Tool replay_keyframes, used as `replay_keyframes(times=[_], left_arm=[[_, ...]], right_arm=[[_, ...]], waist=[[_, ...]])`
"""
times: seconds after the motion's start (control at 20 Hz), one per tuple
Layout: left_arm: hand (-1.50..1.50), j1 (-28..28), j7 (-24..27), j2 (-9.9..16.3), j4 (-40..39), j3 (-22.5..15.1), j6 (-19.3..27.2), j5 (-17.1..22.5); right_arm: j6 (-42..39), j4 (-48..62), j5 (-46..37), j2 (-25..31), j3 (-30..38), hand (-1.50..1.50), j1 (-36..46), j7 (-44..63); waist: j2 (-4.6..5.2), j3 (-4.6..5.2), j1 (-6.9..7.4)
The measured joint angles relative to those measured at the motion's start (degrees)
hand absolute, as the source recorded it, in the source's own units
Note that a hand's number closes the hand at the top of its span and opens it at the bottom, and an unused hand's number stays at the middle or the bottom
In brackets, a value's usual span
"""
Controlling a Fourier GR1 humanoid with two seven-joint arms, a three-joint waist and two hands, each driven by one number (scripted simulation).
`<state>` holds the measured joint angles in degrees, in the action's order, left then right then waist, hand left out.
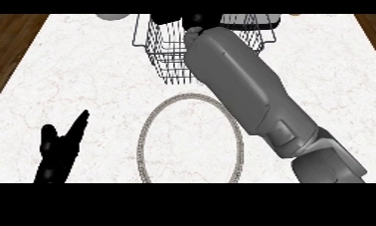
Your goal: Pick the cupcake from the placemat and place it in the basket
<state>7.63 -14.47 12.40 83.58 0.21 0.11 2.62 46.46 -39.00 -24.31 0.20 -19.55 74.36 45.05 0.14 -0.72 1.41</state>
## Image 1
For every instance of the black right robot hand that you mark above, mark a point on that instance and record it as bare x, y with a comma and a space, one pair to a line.
201, 20

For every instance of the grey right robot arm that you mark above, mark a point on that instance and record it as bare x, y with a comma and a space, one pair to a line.
245, 84

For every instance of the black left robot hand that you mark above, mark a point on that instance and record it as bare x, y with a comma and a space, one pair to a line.
59, 150

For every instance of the round white placemat grey rim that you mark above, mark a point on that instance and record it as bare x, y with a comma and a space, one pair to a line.
190, 137

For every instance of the grey round object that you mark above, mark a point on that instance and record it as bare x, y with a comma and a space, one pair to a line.
111, 16

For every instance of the small tan object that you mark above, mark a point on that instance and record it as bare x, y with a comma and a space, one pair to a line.
295, 14

